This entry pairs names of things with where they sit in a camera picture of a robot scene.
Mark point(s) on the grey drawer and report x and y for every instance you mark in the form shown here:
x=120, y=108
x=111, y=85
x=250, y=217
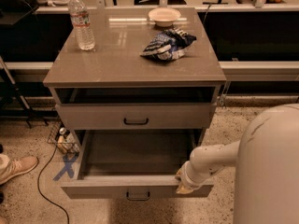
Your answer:
x=137, y=108
x=136, y=165

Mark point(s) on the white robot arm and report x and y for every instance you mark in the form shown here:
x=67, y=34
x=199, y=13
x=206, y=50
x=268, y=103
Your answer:
x=266, y=162

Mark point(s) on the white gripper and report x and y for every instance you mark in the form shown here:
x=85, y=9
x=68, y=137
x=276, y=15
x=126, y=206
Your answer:
x=188, y=178

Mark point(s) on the tan shoe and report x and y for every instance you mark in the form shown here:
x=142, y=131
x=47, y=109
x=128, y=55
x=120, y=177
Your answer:
x=11, y=168

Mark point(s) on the blue white chip bag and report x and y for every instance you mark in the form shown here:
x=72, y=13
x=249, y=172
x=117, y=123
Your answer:
x=168, y=45

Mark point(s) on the white paper bowl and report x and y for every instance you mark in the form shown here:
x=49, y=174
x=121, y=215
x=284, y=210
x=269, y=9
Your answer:
x=164, y=16

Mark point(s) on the grey drawer cabinet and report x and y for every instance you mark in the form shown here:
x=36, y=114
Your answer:
x=121, y=35

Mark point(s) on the clear plastic water bottle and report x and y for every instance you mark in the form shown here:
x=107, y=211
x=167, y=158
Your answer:
x=80, y=19

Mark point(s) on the blue tape cross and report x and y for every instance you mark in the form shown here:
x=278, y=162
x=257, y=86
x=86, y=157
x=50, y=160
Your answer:
x=68, y=160

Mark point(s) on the wire basket with items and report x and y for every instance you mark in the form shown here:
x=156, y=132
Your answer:
x=63, y=139

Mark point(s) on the black tripod stand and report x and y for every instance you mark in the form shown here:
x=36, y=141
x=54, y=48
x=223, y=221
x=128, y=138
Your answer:
x=28, y=110

